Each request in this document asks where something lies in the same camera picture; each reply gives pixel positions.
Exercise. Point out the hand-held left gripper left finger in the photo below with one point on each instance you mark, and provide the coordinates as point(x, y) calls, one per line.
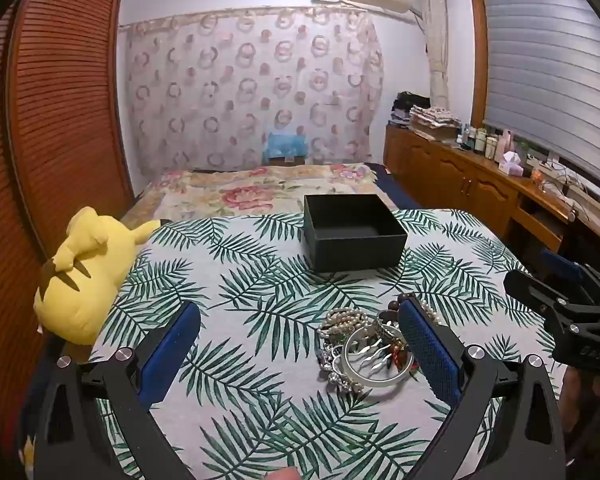
point(172, 345)

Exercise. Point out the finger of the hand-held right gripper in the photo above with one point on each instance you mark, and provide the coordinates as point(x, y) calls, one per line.
point(530, 287)
point(562, 265)

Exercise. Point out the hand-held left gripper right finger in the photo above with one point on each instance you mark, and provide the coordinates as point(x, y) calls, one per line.
point(427, 347)

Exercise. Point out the silver bangle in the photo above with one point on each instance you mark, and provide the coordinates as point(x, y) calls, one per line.
point(375, 360)

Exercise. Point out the black jewelry box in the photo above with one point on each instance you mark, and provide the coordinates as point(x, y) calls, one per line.
point(350, 232)

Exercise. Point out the person's right hand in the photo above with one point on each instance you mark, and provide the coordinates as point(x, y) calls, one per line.
point(574, 400)

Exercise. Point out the green leaf print cloth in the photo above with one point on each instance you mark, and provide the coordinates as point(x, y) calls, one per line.
point(260, 310)

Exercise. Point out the small orange ornament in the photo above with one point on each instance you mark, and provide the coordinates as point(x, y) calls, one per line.
point(536, 174)

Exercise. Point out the pink tissue box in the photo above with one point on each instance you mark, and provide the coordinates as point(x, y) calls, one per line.
point(510, 165)

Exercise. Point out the yellow plush toy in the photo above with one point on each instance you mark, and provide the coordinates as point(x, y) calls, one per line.
point(87, 270)

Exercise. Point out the wooden sideboard cabinet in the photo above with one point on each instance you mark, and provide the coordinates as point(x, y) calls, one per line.
point(460, 185)

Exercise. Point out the row of cosmetic bottles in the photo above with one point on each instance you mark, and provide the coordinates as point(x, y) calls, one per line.
point(485, 142)

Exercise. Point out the dark blue bed sheet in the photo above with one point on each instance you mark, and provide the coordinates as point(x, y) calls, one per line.
point(395, 190)

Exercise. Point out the floral bed blanket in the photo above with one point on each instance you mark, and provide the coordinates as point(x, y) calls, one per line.
point(240, 190)

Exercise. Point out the stack of floral folded cloths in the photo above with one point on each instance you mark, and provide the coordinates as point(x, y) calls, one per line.
point(437, 120)

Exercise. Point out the grey window blind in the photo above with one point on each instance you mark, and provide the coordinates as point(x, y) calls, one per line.
point(545, 70)

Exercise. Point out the pile of dark clothes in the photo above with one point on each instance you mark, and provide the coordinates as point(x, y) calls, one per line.
point(405, 105)

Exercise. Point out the light blue bag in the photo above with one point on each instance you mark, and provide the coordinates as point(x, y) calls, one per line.
point(285, 145)

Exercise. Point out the wooden louvre wardrobe door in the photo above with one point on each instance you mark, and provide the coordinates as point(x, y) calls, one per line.
point(55, 120)

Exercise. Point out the cream lace curtain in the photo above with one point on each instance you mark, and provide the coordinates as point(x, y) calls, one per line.
point(435, 35)

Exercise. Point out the circle pattern curtain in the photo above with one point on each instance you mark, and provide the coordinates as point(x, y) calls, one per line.
point(240, 90)

